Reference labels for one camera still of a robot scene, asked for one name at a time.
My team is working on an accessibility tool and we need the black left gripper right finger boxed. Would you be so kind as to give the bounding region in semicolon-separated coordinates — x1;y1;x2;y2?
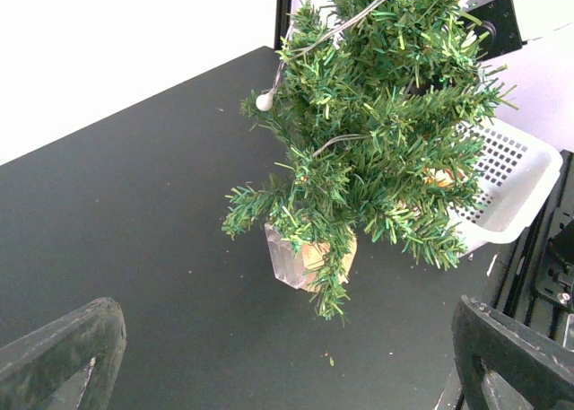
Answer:
452;295;573;409

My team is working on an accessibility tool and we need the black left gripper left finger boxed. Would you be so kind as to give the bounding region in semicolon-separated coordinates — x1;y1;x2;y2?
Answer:
1;298;126;409

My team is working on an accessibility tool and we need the small green christmas tree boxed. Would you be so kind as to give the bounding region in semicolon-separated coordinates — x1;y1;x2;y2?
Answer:
222;0;508;318

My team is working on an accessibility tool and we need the right black frame post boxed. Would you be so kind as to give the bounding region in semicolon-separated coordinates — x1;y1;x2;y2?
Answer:
274;0;292;50

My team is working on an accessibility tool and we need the white perforated plastic basket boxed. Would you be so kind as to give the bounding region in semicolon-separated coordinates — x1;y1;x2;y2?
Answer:
449;118;563;256

